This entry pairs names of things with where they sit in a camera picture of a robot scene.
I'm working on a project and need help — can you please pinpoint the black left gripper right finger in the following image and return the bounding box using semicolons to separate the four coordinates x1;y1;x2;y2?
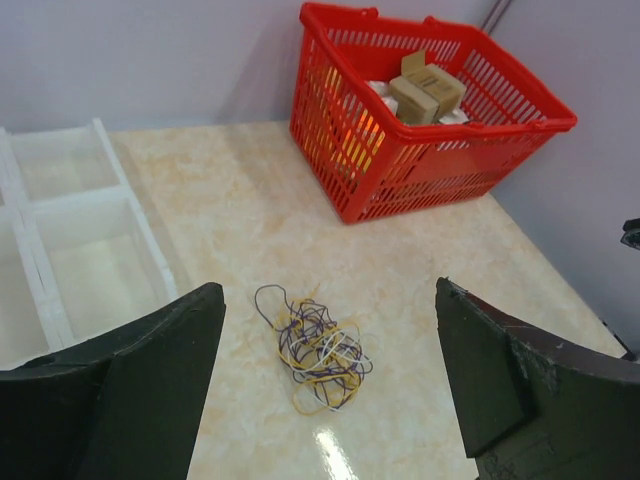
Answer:
435;278;639;479

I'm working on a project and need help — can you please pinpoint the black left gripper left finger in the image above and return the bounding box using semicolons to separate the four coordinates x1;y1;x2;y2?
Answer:
1;282;226;479

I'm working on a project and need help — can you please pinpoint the purple cable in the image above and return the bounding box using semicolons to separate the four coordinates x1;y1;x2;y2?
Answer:
254;284;374;412

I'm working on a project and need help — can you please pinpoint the white foam compartment tray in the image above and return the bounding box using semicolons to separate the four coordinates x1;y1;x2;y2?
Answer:
1;119;178;370

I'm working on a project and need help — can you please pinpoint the red plastic shopping basket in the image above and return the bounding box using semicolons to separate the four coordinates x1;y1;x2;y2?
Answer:
289;2;577;224

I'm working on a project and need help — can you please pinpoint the brown cardboard box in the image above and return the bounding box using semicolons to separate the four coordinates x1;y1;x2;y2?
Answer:
389;64;467;126

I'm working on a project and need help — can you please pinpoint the small open cardboard box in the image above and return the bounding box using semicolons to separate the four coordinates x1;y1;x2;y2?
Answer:
401;50;428;78

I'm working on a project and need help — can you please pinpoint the white cable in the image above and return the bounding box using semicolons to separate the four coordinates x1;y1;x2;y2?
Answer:
288;329;363;412

